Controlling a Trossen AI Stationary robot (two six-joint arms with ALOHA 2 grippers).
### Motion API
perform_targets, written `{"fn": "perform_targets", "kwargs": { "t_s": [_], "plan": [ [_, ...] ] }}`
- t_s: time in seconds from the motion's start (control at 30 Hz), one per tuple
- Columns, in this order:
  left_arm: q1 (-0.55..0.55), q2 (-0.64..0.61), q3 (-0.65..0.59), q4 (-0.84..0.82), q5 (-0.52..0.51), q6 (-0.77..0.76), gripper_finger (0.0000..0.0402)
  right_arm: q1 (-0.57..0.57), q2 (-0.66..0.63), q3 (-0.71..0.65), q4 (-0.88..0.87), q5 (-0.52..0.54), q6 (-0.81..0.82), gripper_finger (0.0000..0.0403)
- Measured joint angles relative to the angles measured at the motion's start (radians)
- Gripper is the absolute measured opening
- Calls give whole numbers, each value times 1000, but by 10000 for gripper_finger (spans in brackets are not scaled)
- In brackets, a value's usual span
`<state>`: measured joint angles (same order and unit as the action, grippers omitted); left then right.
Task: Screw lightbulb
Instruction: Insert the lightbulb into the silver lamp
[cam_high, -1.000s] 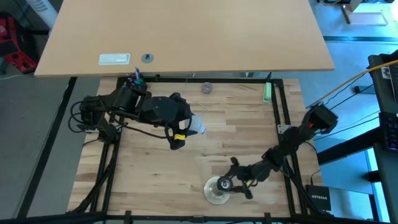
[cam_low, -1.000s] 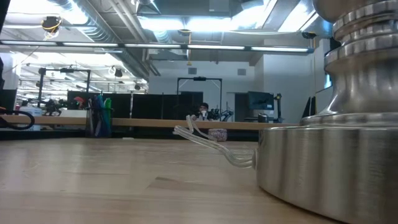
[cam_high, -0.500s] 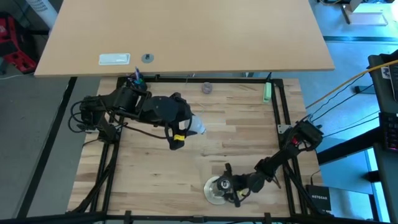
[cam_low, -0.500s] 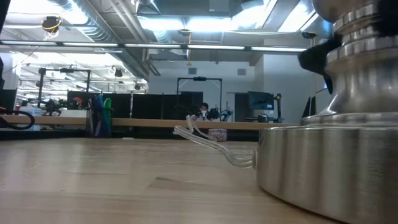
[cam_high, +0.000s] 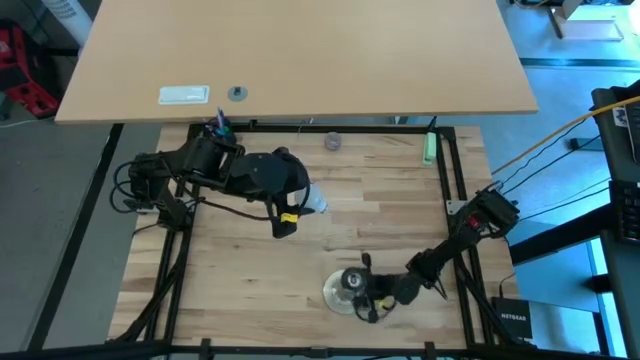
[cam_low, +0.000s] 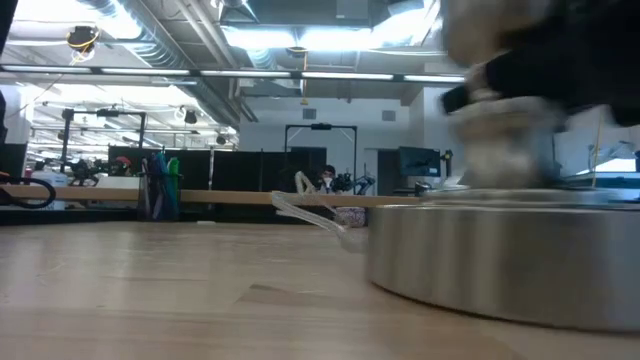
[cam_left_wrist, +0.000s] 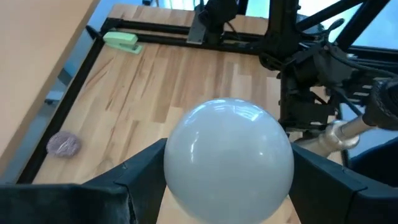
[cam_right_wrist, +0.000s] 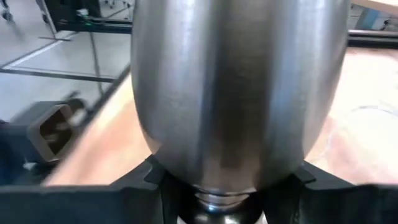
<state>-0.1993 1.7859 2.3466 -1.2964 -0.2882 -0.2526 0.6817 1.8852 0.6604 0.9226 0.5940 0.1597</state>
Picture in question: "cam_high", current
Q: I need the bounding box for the thick yellow cable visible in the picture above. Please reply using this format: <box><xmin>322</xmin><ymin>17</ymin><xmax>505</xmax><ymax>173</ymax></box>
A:
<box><xmin>492</xmin><ymin>94</ymin><xmax>640</xmax><ymax>176</ymax></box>

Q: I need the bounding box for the black looped base cable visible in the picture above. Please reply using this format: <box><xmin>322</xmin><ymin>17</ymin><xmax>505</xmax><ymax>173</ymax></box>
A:
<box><xmin>109</xmin><ymin>158</ymin><xmax>151</xmax><ymax>215</ymax></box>

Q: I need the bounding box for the red tool case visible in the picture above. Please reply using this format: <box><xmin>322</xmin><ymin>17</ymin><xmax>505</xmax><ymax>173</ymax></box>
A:
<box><xmin>0</xmin><ymin>19</ymin><xmax>60</xmax><ymax>119</ymax></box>

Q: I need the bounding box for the thin black floor cable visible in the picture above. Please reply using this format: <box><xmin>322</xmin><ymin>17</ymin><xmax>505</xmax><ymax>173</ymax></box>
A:
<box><xmin>519</xmin><ymin>185</ymin><xmax>612</xmax><ymax>222</ymax></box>
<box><xmin>501</xmin><ymin>133</ymin><xmax>604</xmax><ymax>194</ymax></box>

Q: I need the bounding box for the white floor cable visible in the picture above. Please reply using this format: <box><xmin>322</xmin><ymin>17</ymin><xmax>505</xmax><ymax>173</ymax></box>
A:
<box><xmin>0</xmin><ymin>117</ymin><xmax>55</xmax><ymax>130</ymax></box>

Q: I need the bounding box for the black floor strip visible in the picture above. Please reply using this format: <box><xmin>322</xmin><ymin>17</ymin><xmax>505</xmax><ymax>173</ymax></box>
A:
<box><xmin>27</xmin><ymin>123</ymin><xmax>125</xmax><ymax>351</ymax></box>

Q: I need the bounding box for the white lightbulb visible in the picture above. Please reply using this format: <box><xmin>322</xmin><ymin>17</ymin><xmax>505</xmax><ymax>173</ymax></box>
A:
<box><xmin>295</xmin><ymin>182</ymin><xmax>329</xmax><ymax>215</ymax></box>

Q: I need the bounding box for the silver metal lamp base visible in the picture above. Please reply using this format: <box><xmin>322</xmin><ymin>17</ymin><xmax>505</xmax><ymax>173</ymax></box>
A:
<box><xmin>322</xmin><ymin>266</ymin><xmax>372</xmax><ymax>316</ymax></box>

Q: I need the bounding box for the tan wooden desk top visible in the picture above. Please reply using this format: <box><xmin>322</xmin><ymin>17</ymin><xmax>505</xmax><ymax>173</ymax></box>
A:
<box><xmin>53</xmin><ymin>0</ymin><xmax>540</xmax><ymax>125</ymax></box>

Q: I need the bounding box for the black mesh pen cup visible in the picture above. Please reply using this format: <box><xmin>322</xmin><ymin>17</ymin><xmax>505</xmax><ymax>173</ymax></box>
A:
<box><xmin>202</xmin><ymin>117</ymin><xmax>237</xmax><ymax>146</ymax></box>

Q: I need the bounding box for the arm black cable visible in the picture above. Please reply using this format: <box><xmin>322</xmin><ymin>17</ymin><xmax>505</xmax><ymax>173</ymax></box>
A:
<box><xmin>197</xmin><ymin>197</ymin><xmax>276</xmax><ymax>224</ymax></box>
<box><xmin>369</xmin><ymin>294</ymin><xmax>401</xmax><ymax>314</ymax></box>

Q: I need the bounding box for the black office desk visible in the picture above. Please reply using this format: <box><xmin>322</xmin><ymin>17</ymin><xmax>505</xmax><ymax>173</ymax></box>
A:
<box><xmin>509</xmin><ymin>79</ymin><xmax>640</xmax><ymax>360</ymax></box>

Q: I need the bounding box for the white shelf board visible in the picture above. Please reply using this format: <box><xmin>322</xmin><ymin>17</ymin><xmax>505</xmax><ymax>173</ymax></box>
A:
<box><xmin>547</xmin><ymin>3</ymin><xmax>626</xmax><ymax>42</ymax></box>

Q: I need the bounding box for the mint green stapler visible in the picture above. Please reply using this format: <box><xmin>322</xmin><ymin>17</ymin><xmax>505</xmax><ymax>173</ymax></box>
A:
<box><xmin>422</xmin><ymin>131</ymin><xmax>438</xmax><ymax>167</ymax></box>

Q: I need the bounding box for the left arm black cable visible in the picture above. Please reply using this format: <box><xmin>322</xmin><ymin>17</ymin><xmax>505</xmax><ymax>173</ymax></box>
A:
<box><xmin>197</xmin><ymin>197</ymin><xmax>276</xmax><ymax>224</ymax></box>

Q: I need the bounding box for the white cylinder roll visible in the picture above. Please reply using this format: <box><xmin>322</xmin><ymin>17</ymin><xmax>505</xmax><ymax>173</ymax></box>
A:
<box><xmin>39</xmin><ymin>0</ymin><xmax>95</xmax><ymax>49</ymax></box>

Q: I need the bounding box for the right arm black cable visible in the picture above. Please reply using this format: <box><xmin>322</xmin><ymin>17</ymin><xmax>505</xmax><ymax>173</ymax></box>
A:
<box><xmin>369</xmin><ymin>294</ymin><xmax>401</xmax><ymax>314</ymax></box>

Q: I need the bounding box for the black keyboard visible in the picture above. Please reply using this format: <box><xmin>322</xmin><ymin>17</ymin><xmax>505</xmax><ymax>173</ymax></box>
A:
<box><xmin>608</xmin><ymin>179</ymin><xmax>640</xmax><ymax>245</ymax></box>

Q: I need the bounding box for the black aluminium table frame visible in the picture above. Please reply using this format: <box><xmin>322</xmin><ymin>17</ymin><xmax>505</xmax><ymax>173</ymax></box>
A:
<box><xmin>0</xmin><ymin>119</ymin><xmax>640</xmax><ymax>360</ymax></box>

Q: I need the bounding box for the black Netgear router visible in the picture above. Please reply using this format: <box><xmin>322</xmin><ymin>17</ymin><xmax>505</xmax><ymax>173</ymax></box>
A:
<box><xmin>491</xmin><ymin>296</ymin><xmax>534</xmax><ymax>341</ymax></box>

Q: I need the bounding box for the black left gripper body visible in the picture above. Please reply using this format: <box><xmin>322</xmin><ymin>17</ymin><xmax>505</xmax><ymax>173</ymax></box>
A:
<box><xmin>227</xmin><ymin>146</ymin><xmax>302</xmax><ymax>240</ymax></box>

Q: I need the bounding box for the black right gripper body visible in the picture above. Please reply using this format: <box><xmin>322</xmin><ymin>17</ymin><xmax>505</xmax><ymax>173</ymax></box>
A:
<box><xmin>355</xmin><ymin>252</ymin><xmax>401</xmax><ymax>324</ymax></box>

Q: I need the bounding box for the white rectangular desk cover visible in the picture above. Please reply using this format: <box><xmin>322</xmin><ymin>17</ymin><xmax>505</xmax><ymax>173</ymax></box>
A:
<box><xmin>158</xmin><ymin>84</ymin><xmax>211</xmax><ymax>106</ymax></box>

